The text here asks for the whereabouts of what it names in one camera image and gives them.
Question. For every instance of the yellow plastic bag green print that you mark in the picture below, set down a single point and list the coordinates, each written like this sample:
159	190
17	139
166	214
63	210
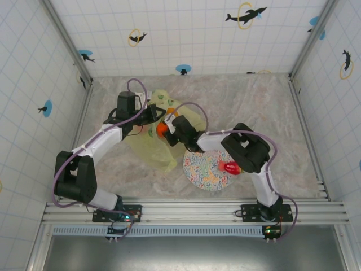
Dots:
152	152

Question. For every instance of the deep orange tangerine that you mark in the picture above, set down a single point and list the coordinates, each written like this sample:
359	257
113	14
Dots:
161	130

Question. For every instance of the blue circle fish sticker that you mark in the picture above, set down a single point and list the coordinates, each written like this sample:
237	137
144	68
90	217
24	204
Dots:
84	53
314	20
182	68
48	108

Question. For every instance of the aluminium corner post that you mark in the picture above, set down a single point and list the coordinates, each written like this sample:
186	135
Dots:
310	42
70	48

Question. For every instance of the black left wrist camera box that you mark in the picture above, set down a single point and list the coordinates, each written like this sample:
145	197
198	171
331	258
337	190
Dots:
126	101

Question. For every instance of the aluminium mounting rail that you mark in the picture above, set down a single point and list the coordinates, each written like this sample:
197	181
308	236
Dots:
183	210

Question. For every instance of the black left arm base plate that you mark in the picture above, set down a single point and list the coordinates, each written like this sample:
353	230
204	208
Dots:
135	210

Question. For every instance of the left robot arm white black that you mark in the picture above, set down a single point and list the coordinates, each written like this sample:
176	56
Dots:
73	180

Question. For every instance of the grey metal panel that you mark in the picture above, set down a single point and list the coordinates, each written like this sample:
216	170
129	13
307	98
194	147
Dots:
197	254

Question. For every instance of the pink red fruit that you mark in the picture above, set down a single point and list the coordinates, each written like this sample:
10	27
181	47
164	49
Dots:
140	130

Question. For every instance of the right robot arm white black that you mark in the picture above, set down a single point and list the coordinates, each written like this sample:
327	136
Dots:
248	152

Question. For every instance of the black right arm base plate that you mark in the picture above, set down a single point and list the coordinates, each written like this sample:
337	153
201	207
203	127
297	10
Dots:
249	211

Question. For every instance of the round colourful patterned plate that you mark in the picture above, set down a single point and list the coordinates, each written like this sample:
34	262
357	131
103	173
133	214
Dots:
203	172

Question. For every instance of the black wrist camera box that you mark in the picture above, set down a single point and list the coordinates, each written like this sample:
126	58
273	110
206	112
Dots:
126	101
180	122

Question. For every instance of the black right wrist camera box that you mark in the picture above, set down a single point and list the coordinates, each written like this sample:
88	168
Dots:
180	122

